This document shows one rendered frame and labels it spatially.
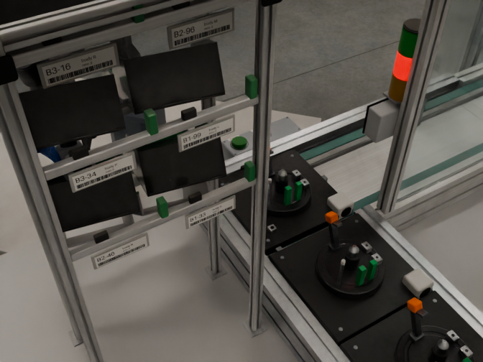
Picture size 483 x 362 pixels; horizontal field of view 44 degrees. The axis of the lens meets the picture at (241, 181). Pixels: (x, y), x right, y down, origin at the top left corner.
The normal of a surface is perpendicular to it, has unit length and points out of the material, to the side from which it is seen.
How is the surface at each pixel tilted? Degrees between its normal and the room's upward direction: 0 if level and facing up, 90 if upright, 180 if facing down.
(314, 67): 0
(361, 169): 0
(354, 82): 0
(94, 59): 90
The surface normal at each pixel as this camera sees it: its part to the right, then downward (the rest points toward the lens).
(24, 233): 0.00, -0.71
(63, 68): 0.52, 0.60
